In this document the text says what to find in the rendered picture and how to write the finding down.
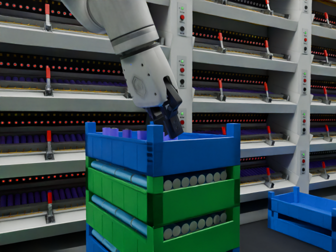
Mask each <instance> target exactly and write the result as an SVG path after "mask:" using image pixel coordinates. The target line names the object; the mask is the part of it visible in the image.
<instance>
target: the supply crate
mask: <svg viewBox="0 0 336 252"><path fill-rule="evenodd" d="M146 137H147V140H142V139H138V131H131V138H126V137H123V132H122V131H119V132H118V136H111V135H103V132H96V122H85V156H87V157H90V158H94V159H97V160H100V161H103V162H106V163H109V164H112V165H116V166H119V167H122V168H125V169H128V170H131V171H135V172H138V173H141V174H144V175H147V176H150V177H160V176H167V175H174V174H181V173H188V172H195V171H202V170H209V169H216V168H223V167H230V166H237V165H240V164H241V124H240V123H227V124H226V135H218V134H204V133H190V132H183V133H182V134H180V135H179V136H177V140H164V126H163V125H154V122H153V121H150V125H147V126H146Z"/></svg>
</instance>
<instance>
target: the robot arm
mask: <svg viewBox="0 0 336 252"><path fill-rule="evenodd" d="M61 2H62V3H63V4H64V5H65V6H66V8H67V9H68V10H69V11H70V12H71V14H72V15H73V16H74V17H75V18H76V19H77V21H78V22H79V23H80V24H81V25H83V26H84V27H85V28H86V29H87V30H89V31H90V32H92V33H94V34H99V35H101V34H106V33H107V35H108V37H109V40H110V42H111V45H112V47H113V50H114V52H115V54H116V55H118V54H120V53H121V54H122V56H121V57H119V58H120V61H121V66H122V70H123V74H124V77H125V80H126V83H127V86H128V89H129V92H130V95H131V97H132V100H133V102H134V104H135V105H136V106H137V107H139V108H143V109H145V110H146V111H147V112H148V114H149V117H150V119H151V120H153V123H154V125H163V132H164V136H167V135H169V138H170V139H174V138H176V137H177V136H179V135H181V134H182V133H183V132H184V131H183V128H182V125H181V123H180V120H179V117H178V113H179V112H178V107H179V106H180V104H181V103H182V102H183V100H182V99H181V97H180V96H179V89H178V86H177V83H176V80H175V77H174V75H173V72H172V70H171V68H170V65H169V63H168V61H167V59H166V57H165V55H164V53H163V51H162V49H161V48H160V46H159V43H155V42H154V40H157V39H159V36H158V33H157V30H156V28H155V25H154V22H153V19H152V16H151V14H150V11H149V8H148V5H147V3H146V0H61ZM168 104H169V105H168ZM166 105H168V106H167V109H166Z"/></svg>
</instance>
